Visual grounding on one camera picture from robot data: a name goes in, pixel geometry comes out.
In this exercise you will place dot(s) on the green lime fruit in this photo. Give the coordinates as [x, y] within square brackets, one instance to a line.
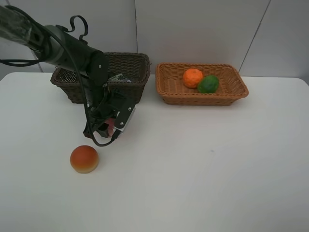
[208, 84]

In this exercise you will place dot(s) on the pink lotion bottle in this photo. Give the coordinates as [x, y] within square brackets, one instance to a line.
[110, 123]

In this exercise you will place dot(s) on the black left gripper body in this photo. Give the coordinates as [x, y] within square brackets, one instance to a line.
[103, 103]

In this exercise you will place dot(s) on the black pump bottle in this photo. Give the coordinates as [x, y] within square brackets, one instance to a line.
[113, 77]

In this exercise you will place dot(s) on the dark brown wicker basket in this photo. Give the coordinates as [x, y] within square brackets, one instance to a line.
[134, 66]

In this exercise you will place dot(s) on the round brown bread bun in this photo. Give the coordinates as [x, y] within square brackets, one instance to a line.
[84, 159]

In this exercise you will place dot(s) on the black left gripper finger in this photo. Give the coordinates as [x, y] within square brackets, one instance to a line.
[103, 131]

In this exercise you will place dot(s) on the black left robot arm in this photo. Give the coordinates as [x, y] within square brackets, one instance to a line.
[54, 45]

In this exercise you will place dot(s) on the orange wicker basket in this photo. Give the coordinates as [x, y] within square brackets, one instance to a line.
[169, 84]

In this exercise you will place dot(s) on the orange mandarin fruit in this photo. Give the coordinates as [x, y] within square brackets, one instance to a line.
[192, 77]

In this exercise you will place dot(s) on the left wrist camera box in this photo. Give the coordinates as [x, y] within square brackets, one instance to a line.
[124, 114]

